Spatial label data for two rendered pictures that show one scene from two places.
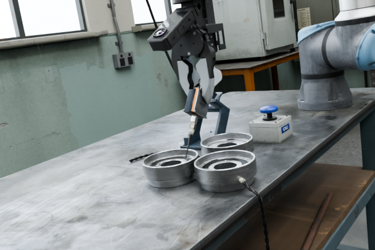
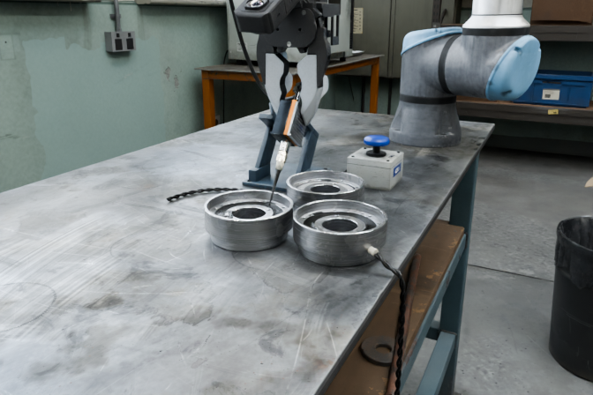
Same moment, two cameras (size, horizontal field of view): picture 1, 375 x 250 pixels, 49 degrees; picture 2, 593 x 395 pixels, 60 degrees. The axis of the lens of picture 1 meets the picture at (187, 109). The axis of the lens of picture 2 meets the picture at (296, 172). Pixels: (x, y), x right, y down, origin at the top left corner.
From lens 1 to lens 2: 0.20 m
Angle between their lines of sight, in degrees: 14
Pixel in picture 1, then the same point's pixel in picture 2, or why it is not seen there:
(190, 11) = not seen: outside the picture
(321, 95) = (426, 126)
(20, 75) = not seen: outside the picture
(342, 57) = (468, 78)
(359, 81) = not seen: hidden behind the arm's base
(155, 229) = (254, 331)
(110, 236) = (176, 341)
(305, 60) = (411, 76)
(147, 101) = (147, 103)
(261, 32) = not seen: hidden behind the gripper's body
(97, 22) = not seen: outside the picture
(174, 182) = (258, 243)
